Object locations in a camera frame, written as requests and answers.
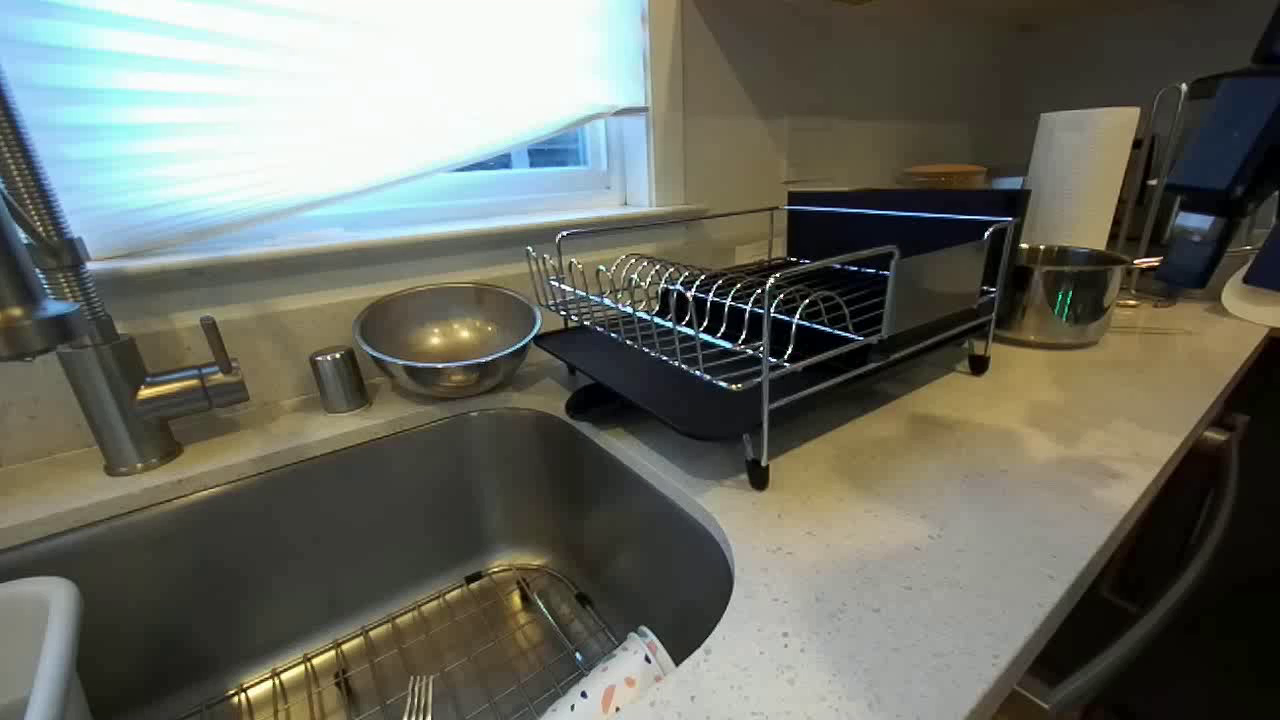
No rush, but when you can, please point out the stainless steel pot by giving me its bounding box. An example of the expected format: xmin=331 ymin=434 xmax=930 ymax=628
xmin=995 ymin=241 xmax=1136 ymax=351

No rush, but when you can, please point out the stainless steel bowl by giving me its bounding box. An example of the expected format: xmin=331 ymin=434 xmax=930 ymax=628
xmin=353 ymin=282 xmax=546 ymax=404

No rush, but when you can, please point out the black utensil caddy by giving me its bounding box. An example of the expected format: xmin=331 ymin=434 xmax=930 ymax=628
xmin=784 ymin=190 xmax=1031 ymax=335

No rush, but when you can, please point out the stainless steel sink basin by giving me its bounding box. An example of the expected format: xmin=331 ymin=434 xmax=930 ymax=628
xmin=0 ymin=404 xmax=735 ymax=720

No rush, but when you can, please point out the small steel shaker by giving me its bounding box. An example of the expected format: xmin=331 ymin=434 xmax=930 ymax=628
xmin=309 ymin=345 xmax=371 ymax=416

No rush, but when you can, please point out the white dotted cloth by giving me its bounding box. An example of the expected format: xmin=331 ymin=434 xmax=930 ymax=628
xmin=535 ymin=626 xmax=675 ymax=720

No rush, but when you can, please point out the window with white blind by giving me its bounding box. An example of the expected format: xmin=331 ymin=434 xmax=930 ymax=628
xmin=0 ymin=0 xmax=654 ymax=265

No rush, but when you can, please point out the metal fork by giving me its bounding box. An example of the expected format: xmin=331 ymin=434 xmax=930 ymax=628
xmin=396 ymin=672 xmax=440 ymax=720

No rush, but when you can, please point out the white paper towel roll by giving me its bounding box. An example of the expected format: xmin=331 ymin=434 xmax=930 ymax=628
xmin=1022 ymin=104 xmax=1143 ymax=258

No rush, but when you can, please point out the steel kitchen faucet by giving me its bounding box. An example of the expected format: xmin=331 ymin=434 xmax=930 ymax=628
xmin=0 ymin=75 xmax=252 ymax=480

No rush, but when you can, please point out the metal hook stand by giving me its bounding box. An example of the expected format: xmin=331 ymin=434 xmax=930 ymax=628
xmin=1133 ymin=81 xmax=1193 ymax=274

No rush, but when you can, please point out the stainless steel dishwasher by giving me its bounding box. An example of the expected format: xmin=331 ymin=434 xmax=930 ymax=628
xmin=994 ymin=345 xmax=1280 ymax=720

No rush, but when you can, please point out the stainless steel toaster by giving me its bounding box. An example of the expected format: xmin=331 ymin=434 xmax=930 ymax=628
xmin=1157 ymin=69 xmax=1280 ymax=299

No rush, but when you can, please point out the white plate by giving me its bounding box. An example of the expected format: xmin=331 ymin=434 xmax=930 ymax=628
xmin=1216 ymin=258 xmax=1280 ymax=332

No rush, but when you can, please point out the white plastic bin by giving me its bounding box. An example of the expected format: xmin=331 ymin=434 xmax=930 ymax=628
xmin=0 ymin=573 xmax=97 ymax=720

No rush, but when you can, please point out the wire dish rack with tray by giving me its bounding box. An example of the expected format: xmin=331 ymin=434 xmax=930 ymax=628
xmin=519 ymin=205 xmax=1025 ymax=497

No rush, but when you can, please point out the wire sink grid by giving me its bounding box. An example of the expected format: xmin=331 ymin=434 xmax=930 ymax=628
xmin=215 ymin=563 xmax=625 ymax=720

